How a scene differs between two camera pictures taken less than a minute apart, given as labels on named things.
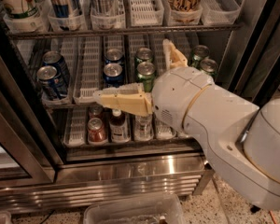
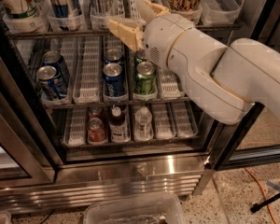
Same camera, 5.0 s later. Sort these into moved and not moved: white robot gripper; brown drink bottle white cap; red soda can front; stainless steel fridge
Moved: white robot gripper
Not moved: red soda can front; stainless steel fridge; brown drink bottle white cap
